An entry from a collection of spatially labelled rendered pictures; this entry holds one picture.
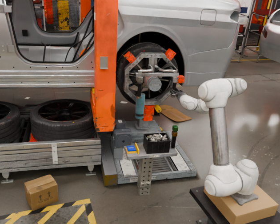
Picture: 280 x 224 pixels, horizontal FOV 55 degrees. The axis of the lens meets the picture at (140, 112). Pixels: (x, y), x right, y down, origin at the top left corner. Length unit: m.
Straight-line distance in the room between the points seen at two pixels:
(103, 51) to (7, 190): 1.48
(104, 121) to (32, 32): 2.42
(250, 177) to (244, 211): 0.23
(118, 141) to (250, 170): 1.26
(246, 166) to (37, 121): 1.83
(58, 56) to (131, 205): 1.98
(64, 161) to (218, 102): 1.53
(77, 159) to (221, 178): 1.37
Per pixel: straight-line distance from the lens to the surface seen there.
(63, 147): 2.54
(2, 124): 2.71
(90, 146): 2.54
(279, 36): 4.75
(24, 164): 2.65
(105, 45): 2.13
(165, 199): 2.52
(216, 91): 1.72
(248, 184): 1.96
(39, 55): 3.48
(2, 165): 2.68
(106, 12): 2.10
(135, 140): 3.01
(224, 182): 1.82
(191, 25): 2.86
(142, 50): 2.72
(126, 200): 2.47
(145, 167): 2.34
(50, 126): 2.59
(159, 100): 2.84
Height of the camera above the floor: 1.68
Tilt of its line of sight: 24 degrees down
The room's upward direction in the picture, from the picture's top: 4 degrees clockwise
